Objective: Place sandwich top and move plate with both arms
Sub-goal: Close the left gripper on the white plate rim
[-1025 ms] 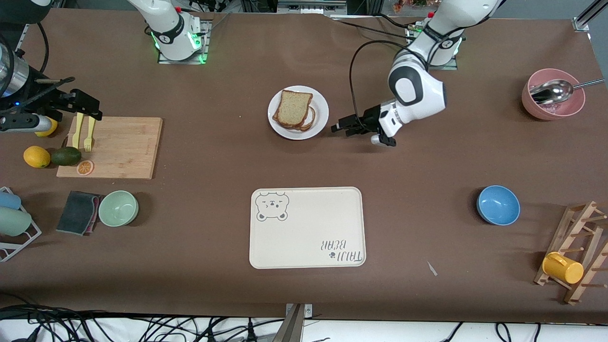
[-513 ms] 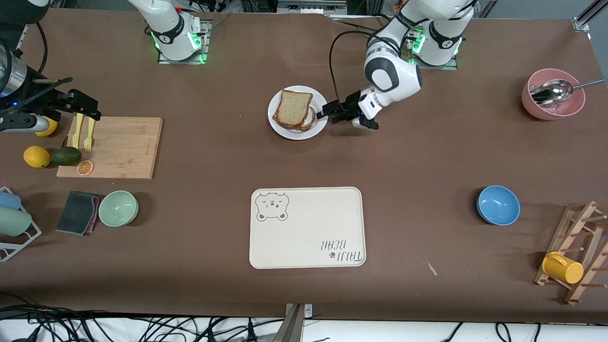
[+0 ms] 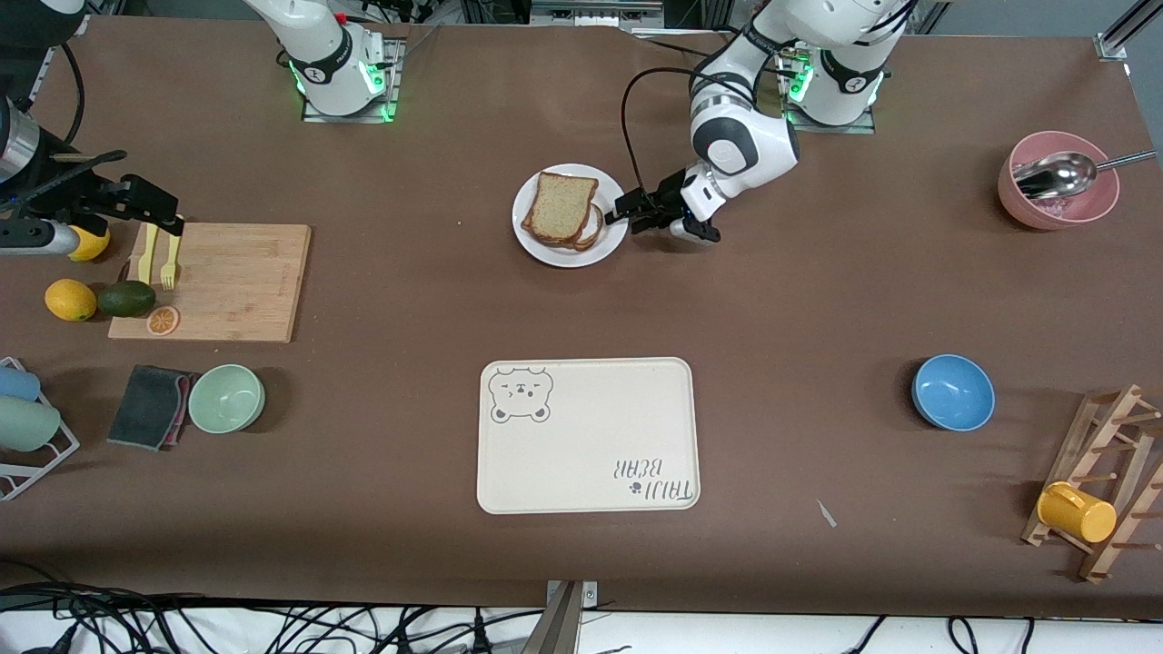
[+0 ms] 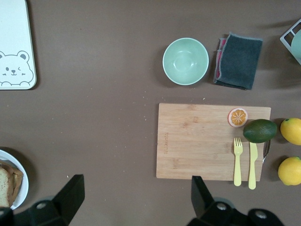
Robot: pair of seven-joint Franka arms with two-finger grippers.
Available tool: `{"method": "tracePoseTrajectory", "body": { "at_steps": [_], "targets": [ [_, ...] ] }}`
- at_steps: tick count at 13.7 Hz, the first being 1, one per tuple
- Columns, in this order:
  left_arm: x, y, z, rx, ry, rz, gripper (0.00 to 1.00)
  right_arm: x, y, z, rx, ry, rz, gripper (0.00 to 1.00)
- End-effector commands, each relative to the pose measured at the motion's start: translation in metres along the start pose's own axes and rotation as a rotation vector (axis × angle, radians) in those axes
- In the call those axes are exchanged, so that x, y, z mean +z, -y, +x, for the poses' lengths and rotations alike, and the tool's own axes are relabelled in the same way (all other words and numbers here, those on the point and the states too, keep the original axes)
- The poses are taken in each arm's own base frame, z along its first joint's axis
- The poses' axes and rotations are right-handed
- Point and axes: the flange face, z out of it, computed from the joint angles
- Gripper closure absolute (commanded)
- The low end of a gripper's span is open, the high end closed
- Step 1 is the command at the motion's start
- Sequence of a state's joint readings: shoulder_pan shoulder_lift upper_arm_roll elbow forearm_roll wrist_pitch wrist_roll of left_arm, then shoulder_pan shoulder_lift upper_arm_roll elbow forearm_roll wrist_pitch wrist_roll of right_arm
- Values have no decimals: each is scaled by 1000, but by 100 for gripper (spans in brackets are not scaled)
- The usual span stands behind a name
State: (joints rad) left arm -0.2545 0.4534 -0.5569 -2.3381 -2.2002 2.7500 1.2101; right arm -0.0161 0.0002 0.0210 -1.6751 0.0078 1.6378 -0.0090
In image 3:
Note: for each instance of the grey tape scrap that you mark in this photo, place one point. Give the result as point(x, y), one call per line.
point(826, 514)

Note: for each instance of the yellow mug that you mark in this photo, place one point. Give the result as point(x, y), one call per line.
point(1081, 516)

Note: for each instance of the white round plate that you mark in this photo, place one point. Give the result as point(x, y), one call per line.
point(563, 256)

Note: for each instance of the wooden cutting board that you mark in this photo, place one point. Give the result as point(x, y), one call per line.
point(236, 282)

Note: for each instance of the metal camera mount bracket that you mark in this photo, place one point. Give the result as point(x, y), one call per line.
point(563, 627)

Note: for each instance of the fried egg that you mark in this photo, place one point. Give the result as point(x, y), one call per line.
point(591, 224)

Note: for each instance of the yellow lemon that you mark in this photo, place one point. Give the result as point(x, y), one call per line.
point(91, 245)
point(70, 300)

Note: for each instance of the pink bowl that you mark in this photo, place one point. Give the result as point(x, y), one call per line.
point(1045, 224)

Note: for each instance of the metal spoon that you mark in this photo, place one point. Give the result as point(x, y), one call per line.
point(1058, 174)

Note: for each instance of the yellow plastic fork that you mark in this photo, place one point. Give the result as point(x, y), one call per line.
point(170, 263)

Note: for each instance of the clear ice cubes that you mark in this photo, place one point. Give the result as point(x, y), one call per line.
point(1063, 207)

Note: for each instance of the plain bread slice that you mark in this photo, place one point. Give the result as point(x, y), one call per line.
point(559, 204)

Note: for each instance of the blue bowl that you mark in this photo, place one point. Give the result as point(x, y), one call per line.
point(952, 392)

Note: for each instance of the grey cloth with pink edge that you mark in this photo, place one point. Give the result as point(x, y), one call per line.
point(145, 409)

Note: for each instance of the pale green cup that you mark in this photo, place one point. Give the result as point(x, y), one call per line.
point(25, 423)

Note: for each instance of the wooden peg drying rack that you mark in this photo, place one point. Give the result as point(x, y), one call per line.
point(1098, 565)

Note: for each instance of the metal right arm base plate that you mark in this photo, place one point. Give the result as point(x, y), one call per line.
point(396, 82)

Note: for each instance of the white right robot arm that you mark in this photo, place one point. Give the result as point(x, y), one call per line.
point(318, 45)

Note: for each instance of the light blue cup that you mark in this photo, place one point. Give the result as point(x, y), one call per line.
point(16, 383)

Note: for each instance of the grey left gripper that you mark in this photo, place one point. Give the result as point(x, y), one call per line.
point(666, 197)

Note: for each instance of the green avocado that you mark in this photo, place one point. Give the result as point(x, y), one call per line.
point(126, 299)

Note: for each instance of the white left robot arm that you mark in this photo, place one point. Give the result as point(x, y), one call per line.
point(772, 145)

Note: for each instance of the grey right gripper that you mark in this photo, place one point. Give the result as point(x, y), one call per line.
point(80, 194)

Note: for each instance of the orange slice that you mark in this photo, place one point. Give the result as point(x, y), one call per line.
point(163, 320)

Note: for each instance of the cream tray with bear print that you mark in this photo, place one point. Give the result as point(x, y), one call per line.
point(581, 454)

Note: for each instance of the pale green bowl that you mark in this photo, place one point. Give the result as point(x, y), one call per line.
point(226, 398)

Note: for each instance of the aluminium profile bar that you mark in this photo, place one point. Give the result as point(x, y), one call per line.
point(1113, 45)

